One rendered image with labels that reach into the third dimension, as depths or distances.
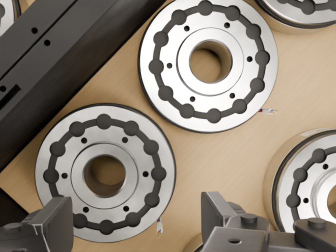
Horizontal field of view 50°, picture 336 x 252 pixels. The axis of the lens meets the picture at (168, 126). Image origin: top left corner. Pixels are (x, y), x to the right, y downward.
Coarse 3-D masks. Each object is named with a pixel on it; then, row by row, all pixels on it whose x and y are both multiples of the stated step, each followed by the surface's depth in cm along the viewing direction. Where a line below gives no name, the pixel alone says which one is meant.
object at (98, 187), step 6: (90, 162) 28; (90, 168) 28; (90, 174) 28; (90, 180) 27; (96, 180) 29; (90, 186) 26; (96, 186) 27; (102, 186) 28; (108, 186) 29; (114, 186) 28; (120, 186) 27; (102, 192) 26; (108, 192) 27
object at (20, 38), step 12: (36, 0) 18; (48, 0) 18; (60, 0) 18; (72, 0) 18; (24, 12) 18; (36, 12) 18; (48, 12) 18; (60, 12) 18; (12, 24) 18; (24, 24) 18; (36, 24) 18; (48, 24) 18; (0, 36) 18; (12, 36) 18; (24, 36) 18; (36, 36) 18; (0, 48) 18; (12, 48) 18; (24, 48) 18; (0, 60) 18; (12, 60) 18; (0, 72) 19
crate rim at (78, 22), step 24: (96, 0) 19; (120, 0) 19; (72, 24) 19; (96, 24) 19; (48, 48) 19; (72, 48) 19; (24, 72) 19; (48, 72) 19; (0, 96) 19; (24, 96) 19; (0, 120) 19
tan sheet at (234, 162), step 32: (320, 32) 29; (128, 64) 29; (192, 64) 29; (288, 64) 29; (320, 64) 29; (96, 96) 29; (128, 96) 29; (288, 96) 29; (320, 96) 30; (256, 128) 30; (288, 128) 30; (32, 160) 29; (96, 160) 29; (192, 160) 29; (224, 160) 30; (256, 160) 30; (32, 192) 29; (192, 192) 30; (224, 192) 30; (256, 192) 30; (192, 224) 30
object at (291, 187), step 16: (304, 144) 27; (320, 144) 27; (288, 160) 27; (304, 160) 27; (320, 160) 27; (288, 176) 27; (304, 176) 27; (320, 176) 27; (288, 192) 27; (304, 192) 27; (288, 208) 27; (304, 208) 27; (288, 224) 27
